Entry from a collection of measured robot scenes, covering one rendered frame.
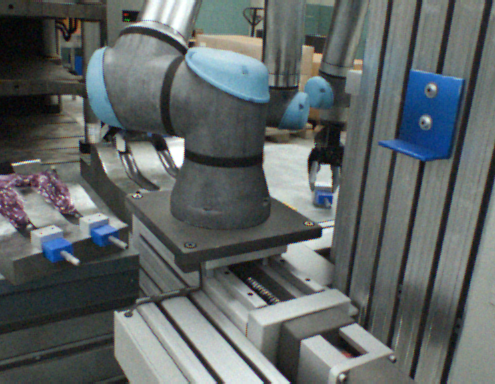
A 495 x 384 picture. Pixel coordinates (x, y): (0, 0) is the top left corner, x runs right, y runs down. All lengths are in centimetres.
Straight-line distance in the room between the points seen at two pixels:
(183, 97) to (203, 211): 16
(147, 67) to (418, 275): 45
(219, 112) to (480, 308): 39
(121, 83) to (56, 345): 74
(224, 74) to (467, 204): 33
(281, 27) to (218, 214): 40
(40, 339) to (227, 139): 76
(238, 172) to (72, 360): 77
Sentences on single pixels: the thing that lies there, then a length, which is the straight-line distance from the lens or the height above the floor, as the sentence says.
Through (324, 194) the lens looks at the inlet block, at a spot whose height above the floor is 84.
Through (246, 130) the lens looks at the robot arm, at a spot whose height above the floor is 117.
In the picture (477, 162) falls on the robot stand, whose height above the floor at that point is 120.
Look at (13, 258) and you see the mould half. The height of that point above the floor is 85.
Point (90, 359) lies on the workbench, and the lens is 140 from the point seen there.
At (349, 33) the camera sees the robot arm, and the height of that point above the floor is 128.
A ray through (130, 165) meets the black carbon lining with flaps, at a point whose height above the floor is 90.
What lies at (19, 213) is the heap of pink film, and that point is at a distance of 125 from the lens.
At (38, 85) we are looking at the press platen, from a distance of 197.
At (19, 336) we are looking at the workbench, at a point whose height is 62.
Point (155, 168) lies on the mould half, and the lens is 150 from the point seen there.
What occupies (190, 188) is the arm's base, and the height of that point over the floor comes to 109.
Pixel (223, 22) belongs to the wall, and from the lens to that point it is 930.
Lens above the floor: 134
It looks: 19 degrees down
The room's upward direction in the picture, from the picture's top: 4 degrees clockwise
